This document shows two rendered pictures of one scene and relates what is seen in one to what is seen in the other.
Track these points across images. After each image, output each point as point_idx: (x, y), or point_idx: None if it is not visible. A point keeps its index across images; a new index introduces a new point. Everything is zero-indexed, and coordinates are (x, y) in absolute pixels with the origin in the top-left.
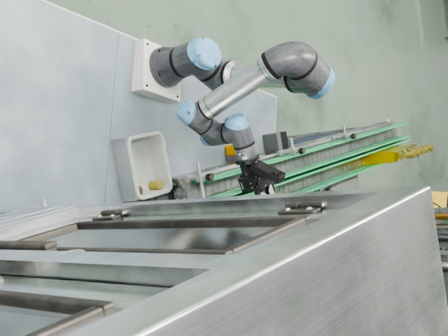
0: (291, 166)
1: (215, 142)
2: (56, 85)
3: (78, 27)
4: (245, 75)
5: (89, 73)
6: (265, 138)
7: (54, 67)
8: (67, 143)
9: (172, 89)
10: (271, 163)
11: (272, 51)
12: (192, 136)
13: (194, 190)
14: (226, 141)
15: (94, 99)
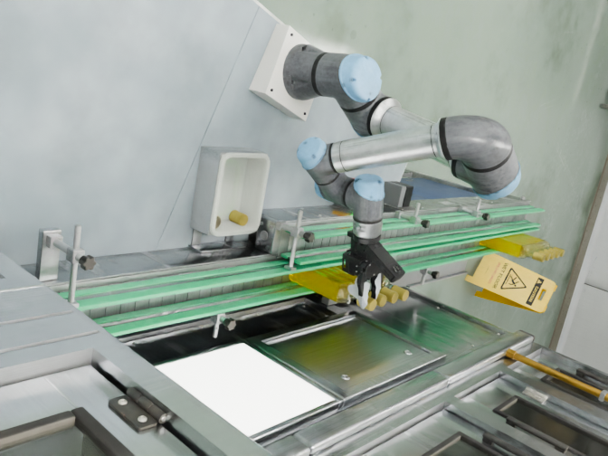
0: (404, 231)
1: (331, 198)
2: (152, 55)
3: None
4: (407, 138)
5: (202, 51)
6: (385, 185)
7: (157, 29)
8: (143, 137)
9: (301, 102)
10: (385, 229)
11: (457, 123)
12: None
13: (283, 239)
14: (346, 204)
15: (197, 87)
